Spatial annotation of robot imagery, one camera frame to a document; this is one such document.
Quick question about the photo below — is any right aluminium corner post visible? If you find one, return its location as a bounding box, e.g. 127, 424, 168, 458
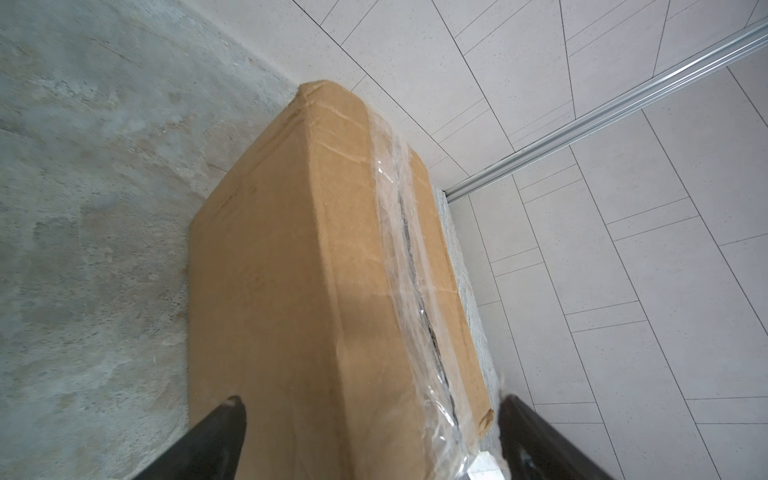
445, 19, 767, 202

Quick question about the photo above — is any brown taped cardboard box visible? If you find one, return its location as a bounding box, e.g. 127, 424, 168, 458
188, 80, 494, 479

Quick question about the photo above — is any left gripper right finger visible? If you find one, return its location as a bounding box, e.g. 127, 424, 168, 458
499, 394, 612, 480

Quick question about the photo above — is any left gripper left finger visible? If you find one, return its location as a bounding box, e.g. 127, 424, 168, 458
135, 395, 247, 480

